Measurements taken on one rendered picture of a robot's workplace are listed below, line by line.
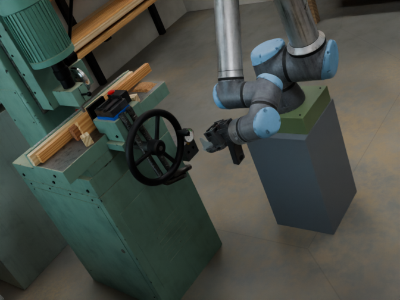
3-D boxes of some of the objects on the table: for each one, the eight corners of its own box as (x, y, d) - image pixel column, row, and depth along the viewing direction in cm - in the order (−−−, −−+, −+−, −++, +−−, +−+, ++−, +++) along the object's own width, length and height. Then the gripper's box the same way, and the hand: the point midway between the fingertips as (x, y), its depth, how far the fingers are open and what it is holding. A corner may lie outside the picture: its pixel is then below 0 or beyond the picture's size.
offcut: (94, 143, 192) (89, 134, 190) (86, 147, 191) (81, 138, 189) (91, 139, 195) (87, 131, 193) (84, 144, 194) (79, 136, 192)
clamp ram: (107, 128, 196) (97, 109, 192) (95, 127, 201) (85, 108, 197) (122, 115, 201) (112, 96, 197) (111, 113, 206) (100, 95, 202)
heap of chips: (147, 92, 212) (145, 88, 211) (131, 91, 218) (129, 88, 217) (157, 83, 216) (155, 79, 215) (141, 83, 222) (140, 79, 221)
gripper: (236, 112, 174) (199, 126, 191) (221, 128, 170) (186, 140, 186) (249, 132, 177) (213, 144, 194) (236, 148, 172) (199, 159, 189)
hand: (206, 147), depth 190 cm, fingers closed
